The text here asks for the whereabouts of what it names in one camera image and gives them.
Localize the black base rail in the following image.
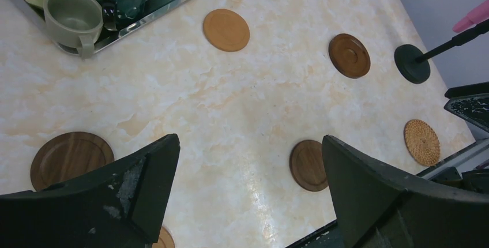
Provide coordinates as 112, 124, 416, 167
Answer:
289, 138, 488, 247

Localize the small grey-green cup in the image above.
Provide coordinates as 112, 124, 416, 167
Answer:
43, 0, 103, 59

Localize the metal serving tray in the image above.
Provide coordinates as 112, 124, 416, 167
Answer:
10, 0, 190, 53

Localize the light bamboo coaster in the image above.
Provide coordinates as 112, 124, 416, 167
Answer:
152, 227, 176, 248
203, 9, 250, 52

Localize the pink microphone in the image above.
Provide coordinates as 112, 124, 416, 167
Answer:
452, 0, 488, 33

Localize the woven rattan coaster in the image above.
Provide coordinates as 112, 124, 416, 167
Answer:
404, 119, 441, 167

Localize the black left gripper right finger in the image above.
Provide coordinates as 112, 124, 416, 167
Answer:
322, 135, 488, 247

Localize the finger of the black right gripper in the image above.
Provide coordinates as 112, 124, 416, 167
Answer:
444, 82, 488, 132

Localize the brown saucer coaster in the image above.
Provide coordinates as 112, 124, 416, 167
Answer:
328, 33, 371, 79

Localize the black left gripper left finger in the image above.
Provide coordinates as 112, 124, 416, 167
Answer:
1, 134, 180, 247

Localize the dark walnut coaster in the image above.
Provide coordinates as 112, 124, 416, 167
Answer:
30, 131, 114, 191
289, 140, 329, 192

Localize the dark walnut coaster front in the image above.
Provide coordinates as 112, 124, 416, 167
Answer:
289, 140, 329, 192

